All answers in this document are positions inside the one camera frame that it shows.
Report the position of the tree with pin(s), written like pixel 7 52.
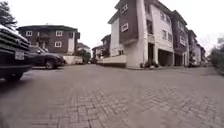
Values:
pixel 6 15

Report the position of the tall brown and white building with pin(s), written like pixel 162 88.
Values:
pixel 140 33

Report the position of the small bushes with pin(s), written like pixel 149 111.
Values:
pixel 150 65

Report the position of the dark car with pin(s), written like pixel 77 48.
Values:
pixel 43 58

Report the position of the low white wall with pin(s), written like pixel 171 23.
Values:
pixel 113 60

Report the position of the brown two-storey building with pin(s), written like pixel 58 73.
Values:
pixel 50 40

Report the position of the black vehicle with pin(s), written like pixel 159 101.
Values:
pixel 13 63

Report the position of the row of buildings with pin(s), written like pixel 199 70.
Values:
pixel 197 53

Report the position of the grey brick paved road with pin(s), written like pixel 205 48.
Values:
pixel 116 96

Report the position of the green bush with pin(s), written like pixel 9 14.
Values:
pixel 218 56
pixel 83 55

